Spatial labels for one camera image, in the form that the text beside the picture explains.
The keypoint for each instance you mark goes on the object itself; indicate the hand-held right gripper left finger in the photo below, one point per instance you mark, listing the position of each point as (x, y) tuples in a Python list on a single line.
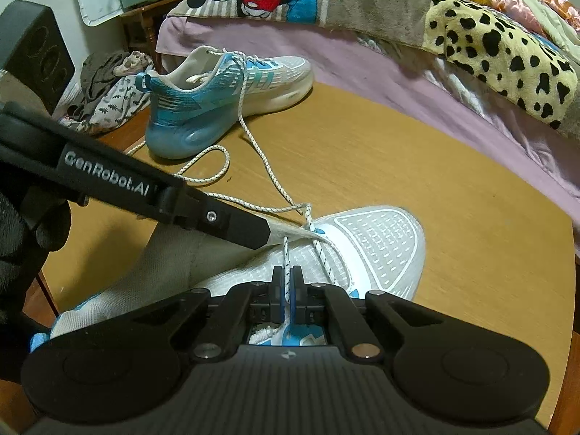
[(280, 299)]

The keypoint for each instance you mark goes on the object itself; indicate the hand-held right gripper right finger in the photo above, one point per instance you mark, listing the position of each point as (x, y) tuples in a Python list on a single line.
[(294, 301)]

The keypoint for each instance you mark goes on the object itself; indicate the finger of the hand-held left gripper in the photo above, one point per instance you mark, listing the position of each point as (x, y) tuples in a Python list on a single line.
[(235, 226)]

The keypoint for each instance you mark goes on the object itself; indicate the white speckled shoelace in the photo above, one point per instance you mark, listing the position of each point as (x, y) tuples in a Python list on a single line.
[(287, 258)]

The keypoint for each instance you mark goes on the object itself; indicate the white and blue sneaker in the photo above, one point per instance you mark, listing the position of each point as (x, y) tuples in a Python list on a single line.
[(190, 108), (376, 244)]

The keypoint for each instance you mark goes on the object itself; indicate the person's left hand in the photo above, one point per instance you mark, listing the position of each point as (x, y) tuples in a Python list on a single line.
[(22, 244)]

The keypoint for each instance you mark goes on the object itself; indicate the heap of patterned clothes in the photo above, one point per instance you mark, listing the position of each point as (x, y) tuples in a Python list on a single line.
[(108, 99)]

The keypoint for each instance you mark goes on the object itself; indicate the brown wooden chair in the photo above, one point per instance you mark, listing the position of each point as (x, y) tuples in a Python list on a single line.
[(140, 22)]

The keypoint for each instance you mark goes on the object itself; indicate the grey cartoon printed blanket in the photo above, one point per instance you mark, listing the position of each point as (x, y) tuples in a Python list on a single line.
[(380, 4)]

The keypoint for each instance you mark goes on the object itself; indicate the pink floral quilt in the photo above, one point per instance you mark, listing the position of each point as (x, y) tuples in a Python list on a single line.
[(534, 0)]

